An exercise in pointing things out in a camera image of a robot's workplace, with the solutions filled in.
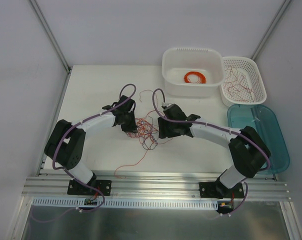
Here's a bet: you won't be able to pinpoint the orange red purple cables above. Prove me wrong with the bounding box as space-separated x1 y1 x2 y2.
125 109 173 151

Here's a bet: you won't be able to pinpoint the orange cable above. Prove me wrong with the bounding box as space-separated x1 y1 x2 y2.
114 147 149 179
183 70 207 85

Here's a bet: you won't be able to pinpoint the red cable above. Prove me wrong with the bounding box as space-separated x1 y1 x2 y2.
138 89 157 103

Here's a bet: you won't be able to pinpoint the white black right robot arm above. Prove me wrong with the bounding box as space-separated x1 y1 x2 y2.
158 103 271 199

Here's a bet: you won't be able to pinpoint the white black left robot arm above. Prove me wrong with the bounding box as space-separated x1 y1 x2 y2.
44 95 137 195

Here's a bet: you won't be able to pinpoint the white plastic tub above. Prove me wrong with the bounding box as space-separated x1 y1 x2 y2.
162 47 226 98

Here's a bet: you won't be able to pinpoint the white perforated basket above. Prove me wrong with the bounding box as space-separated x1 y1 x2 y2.
219 56 267 107

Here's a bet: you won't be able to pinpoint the teal translucent tray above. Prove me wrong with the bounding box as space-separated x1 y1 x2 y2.
227 104 290 175

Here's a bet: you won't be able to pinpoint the coiled orange cable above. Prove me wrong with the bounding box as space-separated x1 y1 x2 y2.
183 70 207 85

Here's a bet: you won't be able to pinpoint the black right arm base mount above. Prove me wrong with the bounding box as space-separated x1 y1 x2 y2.
198 177 245 199

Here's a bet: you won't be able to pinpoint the red cables in basket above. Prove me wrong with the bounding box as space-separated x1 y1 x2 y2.
223 65 262 103

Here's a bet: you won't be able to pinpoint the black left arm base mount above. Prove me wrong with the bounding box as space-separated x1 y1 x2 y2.
67 174 113 196

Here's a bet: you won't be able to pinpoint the aluminium extrusion rail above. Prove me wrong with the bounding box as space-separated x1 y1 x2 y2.
22 169 293 202

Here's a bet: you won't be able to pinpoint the left aluminium frame post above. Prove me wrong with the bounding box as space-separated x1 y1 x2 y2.
27 0 72 73

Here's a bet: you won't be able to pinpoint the aluminium frame post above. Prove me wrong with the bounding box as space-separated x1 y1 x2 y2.
27 0 72 73
250 0 294 61

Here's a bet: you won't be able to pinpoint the white slotted cable duct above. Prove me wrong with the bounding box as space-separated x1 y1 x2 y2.
32 197 218 211

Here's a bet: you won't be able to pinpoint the right aluminium frame post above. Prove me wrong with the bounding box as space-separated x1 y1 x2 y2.
250 0 294 61

